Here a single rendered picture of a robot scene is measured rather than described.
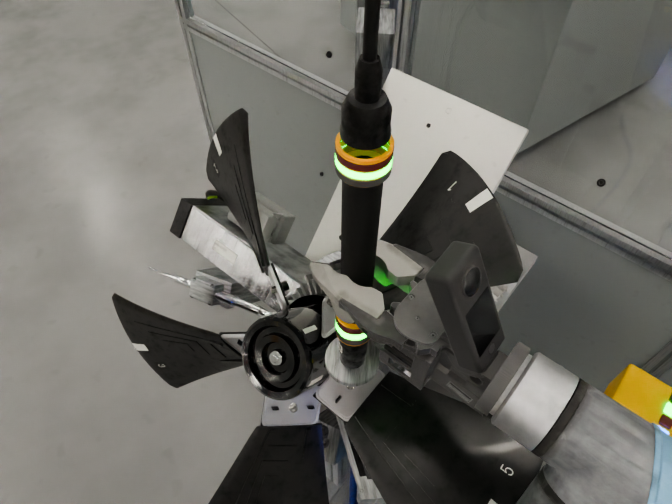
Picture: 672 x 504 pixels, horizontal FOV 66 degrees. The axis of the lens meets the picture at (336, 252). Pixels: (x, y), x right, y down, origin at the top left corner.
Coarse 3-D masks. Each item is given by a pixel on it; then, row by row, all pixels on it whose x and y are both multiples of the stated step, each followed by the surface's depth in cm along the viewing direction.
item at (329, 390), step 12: (324, 384) 73; (336, 384) 73; (372, 384) 73; (324, 396) 72; (336, 396) 72; (348, 396) 72; (360, 396) 72; (336, 408) 71; (348, 408) 71; (348, 420) 70
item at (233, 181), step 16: (240, 112) 71; (224, 128) 76; (240, 128) 72; (224, 144) 77; (240, 144) 72; (208, 160) 86; (224, 160) 79; (240, 160) 73; (208, 176) 89; (224, 176) 81; (240, 176) 74; (224, 192) 85; (240, 192) 75; (240, 208) 77; (256, 208) 72; (240, 224) 84; (256, 224) 73; (256, 240) 75; (256, 256) 81
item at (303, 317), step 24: (288, 312) 73; (312, 312) 75; (264, 336) 72; (288, 336) 70; (312, 336) 70; (264, 360) 72; (288, 360) 71; (312, 360) 68; (264, 384) 72; (288, 384) 71; (312, 384) 70
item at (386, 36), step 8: (360, 8) 97; (384, 8) 97; (360, 16) 95; (384, 16) 95; (392, 16) 95; (360, 24) 93; (384, 24) 93; (392, 24) 93; (360, 32) 92; (384, 32) 92; (392, 32) 92; (360, 40) 93; (384, 40) 92; (392, 40) 92; (360, 48) 94; (384, 48) 94; (392, 48) 94; (384, 56) 95; (392, 56) 95; (384, 64) 96
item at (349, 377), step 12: (336, 348) 66; (372, 348) 66; (336, 360) 65; (372, 360) 65; (336, 372) 64; (348, 372) 64; (360, 372) 64; (372, 372) 64; (348, 384) 64; (360, 384) 64
